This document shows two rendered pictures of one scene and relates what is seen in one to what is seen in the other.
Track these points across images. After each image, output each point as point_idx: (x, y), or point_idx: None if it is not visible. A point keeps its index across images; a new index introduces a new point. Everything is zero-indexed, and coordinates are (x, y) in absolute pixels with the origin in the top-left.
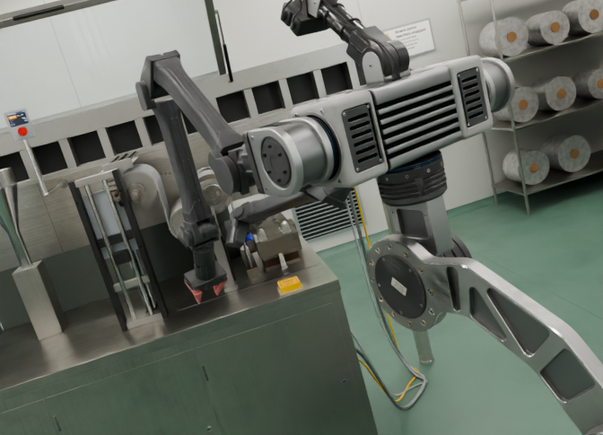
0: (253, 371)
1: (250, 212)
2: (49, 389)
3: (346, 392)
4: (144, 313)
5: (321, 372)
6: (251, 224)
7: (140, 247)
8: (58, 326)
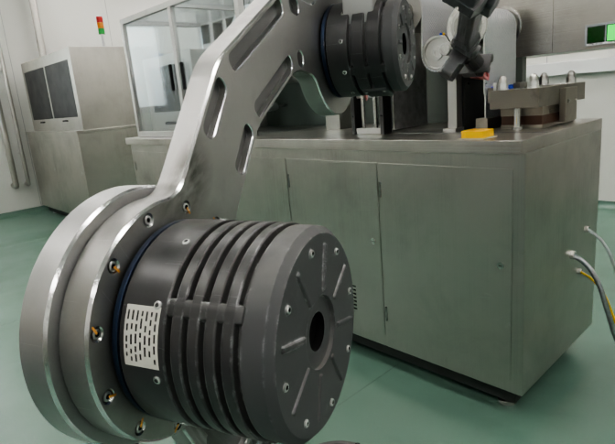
0: (416, 208)
1: (454, 36)
2: (289, 153)
3: (500, 279)
4: None
5: (479, 243)
6: (486, 65)
7: None
8: (339, 124)
